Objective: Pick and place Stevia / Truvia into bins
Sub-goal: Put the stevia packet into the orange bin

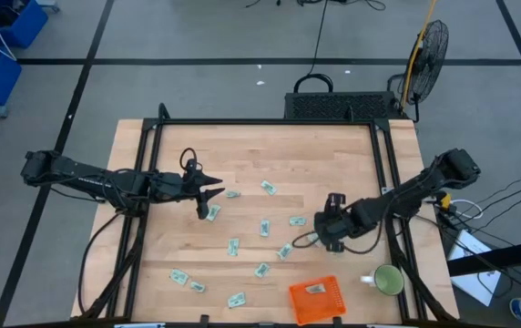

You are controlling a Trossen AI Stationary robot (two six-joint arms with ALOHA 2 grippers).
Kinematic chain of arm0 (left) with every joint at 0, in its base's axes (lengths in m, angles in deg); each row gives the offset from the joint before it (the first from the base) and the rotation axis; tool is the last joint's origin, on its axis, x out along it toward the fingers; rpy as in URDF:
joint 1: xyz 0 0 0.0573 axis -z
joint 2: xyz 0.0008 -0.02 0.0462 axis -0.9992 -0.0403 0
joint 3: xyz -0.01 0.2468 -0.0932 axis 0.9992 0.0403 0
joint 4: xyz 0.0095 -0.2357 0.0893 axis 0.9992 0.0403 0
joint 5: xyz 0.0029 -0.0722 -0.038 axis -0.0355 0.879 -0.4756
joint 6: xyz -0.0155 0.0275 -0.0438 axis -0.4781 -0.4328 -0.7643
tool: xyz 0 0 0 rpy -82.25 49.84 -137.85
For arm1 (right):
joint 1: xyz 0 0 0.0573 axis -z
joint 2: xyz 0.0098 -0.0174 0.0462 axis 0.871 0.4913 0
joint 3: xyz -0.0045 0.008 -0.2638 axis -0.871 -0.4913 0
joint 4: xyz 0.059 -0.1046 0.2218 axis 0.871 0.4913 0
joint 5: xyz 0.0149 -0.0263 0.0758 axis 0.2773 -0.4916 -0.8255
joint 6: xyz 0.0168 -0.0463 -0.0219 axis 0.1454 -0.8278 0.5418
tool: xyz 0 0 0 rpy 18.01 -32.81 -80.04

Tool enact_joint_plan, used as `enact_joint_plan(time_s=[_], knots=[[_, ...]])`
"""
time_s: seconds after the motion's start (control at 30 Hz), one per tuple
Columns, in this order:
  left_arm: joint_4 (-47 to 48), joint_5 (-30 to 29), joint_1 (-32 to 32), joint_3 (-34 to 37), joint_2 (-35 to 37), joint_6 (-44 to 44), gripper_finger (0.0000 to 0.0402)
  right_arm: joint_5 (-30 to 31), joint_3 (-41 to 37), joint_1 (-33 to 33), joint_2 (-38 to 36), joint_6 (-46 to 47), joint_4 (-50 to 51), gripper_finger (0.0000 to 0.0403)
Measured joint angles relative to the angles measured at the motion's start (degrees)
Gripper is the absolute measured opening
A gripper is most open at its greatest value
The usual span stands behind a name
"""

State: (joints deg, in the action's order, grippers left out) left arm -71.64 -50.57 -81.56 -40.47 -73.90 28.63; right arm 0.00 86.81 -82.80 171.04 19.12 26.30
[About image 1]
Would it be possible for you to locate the black floor cable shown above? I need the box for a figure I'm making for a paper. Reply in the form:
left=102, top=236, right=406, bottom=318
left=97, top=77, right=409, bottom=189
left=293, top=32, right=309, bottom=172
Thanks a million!
left=292, top=0, right=334, bottom=95

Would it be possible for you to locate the white looped cable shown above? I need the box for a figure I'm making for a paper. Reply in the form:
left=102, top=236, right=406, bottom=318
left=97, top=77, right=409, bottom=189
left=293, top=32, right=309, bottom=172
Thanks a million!
left=449, top=199, right=485, bottom=220

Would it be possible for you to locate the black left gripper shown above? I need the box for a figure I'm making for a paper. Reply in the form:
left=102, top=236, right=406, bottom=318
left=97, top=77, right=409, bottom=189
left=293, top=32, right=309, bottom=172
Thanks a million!
left=150, top=158, right=227, bottom=220

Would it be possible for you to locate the yellow hanging cable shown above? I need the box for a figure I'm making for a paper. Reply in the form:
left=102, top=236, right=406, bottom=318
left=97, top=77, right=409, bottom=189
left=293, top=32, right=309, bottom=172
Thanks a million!
left=399, top=0, right=439, bottom=110

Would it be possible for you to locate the white cardboard box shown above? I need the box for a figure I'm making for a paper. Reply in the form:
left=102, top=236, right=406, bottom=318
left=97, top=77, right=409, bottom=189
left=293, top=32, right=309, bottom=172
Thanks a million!
left=446, top=229, right=503, bottom=307

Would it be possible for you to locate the green white ceramic mug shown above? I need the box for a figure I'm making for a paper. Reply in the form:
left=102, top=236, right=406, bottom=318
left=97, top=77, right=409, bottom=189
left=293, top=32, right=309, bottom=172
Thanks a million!
left=360, top=263, right=405, bottom=297

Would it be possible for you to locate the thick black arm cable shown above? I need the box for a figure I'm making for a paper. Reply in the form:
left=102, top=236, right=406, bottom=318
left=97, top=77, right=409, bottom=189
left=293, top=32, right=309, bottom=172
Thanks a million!
left=77, top=210, right=125, bottom=315

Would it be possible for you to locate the orange plastic basket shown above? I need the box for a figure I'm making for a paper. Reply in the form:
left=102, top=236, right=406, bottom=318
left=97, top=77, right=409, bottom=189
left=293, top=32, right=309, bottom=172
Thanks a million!
left=288, top=274, right=347, bottom=326

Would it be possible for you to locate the black power cable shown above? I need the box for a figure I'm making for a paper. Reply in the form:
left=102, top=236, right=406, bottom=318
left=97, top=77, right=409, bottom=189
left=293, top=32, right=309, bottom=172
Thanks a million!
left=472, top=164, right=521, bottom=204

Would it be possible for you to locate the black perforated computer case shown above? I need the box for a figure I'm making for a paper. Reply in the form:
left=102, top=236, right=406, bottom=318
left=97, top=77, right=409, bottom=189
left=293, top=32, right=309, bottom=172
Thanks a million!
left=283, top=90, right=408, bottom=121

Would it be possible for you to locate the black floor fan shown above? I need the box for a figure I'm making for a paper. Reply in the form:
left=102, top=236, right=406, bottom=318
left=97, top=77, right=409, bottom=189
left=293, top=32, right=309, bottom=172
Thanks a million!
left=387, top=18, right=451, bottom=123

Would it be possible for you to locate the black metal beam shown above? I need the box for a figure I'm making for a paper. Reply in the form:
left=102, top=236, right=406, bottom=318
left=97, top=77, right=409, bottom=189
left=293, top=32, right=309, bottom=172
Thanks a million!
left=446, top=236, right=521, bottom=278

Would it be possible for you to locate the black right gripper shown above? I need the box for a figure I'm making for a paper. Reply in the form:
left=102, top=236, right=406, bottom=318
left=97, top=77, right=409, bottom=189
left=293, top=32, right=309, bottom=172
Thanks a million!
left=313, top=192, right=362, bottom=254

